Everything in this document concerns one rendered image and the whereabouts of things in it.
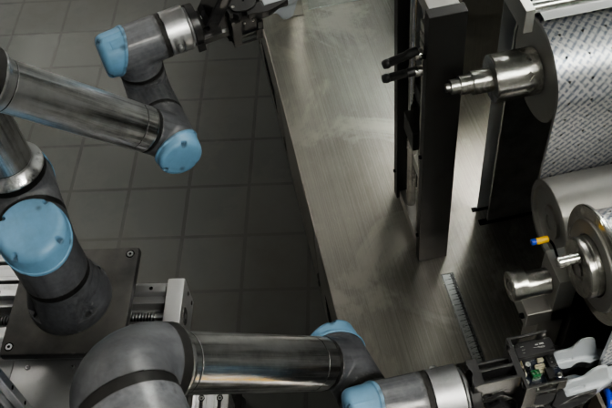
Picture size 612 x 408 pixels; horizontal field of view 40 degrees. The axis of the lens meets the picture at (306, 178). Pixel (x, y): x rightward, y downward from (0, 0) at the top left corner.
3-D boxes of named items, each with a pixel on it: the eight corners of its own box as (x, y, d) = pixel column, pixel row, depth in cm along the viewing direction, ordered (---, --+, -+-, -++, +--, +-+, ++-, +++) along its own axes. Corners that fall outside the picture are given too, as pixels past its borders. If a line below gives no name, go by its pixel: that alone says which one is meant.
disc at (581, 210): (559, 248, 109) (579, 178, 98) (563, 247, 109) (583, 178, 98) (606, 348, 100) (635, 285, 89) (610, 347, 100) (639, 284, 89)
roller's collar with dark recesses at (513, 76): (480, 79, 112) (484, 44, 107) (523, 71, 113) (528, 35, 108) (496, 113, 108) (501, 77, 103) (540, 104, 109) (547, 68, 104)
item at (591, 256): (560, 262, 104) (568, 224, 99) (576, 259, 104) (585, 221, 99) (586, 311, 99) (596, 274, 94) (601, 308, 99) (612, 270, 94)
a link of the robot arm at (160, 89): (147, 147, 143) (131, 102, 134) (127, 105, 149) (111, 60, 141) (189, 130, 144) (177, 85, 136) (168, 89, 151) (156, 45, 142)
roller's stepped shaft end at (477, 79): (441, 88, 110) (442, 70, 107) (484, 79, 110) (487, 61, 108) (448, 105, 108) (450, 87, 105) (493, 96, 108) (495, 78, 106)
